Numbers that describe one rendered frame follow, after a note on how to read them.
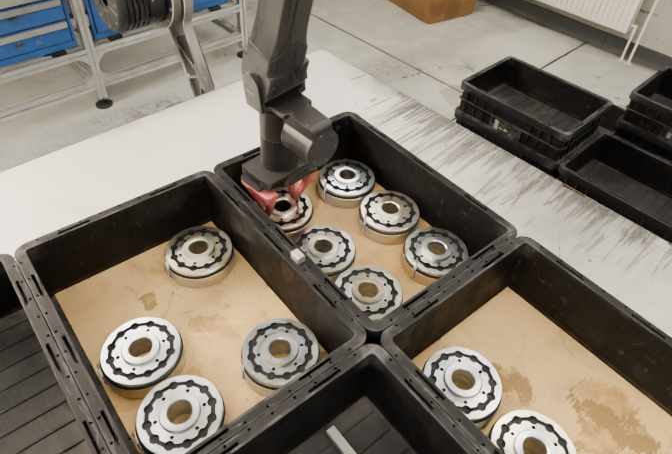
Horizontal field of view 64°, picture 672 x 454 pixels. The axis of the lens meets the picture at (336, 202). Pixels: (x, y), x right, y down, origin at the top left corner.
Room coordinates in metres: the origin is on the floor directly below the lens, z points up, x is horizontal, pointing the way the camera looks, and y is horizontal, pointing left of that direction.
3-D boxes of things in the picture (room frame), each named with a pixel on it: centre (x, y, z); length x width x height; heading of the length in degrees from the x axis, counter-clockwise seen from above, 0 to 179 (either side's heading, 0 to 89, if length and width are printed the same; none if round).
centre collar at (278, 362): (0.39, 0.06, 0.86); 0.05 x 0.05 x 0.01
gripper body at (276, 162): (0.66, 0.09, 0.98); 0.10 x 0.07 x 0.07; 139
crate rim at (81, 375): (0.42, 0.19, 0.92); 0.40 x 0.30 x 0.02; 42
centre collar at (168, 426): (0.29, 0.17, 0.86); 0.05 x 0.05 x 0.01
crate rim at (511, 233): (0.62, -0.04, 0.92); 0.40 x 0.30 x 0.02; 42
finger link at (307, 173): (0.67, 0.08, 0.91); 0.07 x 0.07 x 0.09; 49
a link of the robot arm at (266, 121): (0.65, 0.09, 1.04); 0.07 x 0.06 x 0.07; 46
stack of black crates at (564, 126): (1.57, -0.63, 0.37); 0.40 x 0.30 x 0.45; 46
